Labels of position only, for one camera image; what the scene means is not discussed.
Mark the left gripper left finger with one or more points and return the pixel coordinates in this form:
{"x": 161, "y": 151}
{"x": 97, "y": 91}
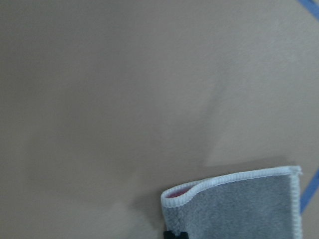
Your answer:
{"x": 168, "y": 235}

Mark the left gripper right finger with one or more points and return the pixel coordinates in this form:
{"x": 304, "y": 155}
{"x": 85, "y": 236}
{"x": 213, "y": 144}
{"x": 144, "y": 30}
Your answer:
{"x": 183, "y": 235}

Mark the pink and grey towel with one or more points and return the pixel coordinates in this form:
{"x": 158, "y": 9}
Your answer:
{"x": 258, "y": 204}

